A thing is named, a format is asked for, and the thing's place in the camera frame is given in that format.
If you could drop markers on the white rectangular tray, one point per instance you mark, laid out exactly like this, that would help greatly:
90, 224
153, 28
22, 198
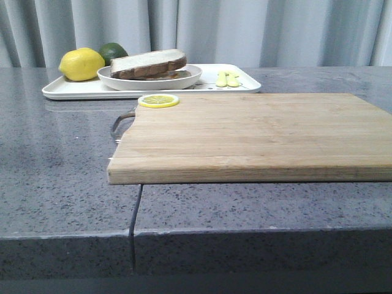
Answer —
64, 89

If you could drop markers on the green lime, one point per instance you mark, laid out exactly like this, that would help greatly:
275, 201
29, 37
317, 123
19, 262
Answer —
111, 51

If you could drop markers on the bread slice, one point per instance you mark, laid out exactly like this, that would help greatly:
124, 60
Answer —
170, 75
147, 64

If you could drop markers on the white round plate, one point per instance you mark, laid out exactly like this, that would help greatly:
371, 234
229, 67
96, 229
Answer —
139, 85

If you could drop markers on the wooden cutting board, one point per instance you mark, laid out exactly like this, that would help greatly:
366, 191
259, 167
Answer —
222, 138

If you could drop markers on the metal cutting board handle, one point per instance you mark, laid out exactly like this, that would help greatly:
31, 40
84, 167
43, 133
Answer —
121, 124

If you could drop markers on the grey curtain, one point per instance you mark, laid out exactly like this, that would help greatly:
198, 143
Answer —
244, 33

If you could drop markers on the yellow lemon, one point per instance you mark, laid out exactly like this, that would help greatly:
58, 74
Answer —
81, 64

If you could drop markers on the lemon slice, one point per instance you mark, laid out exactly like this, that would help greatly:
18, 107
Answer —
158, 100

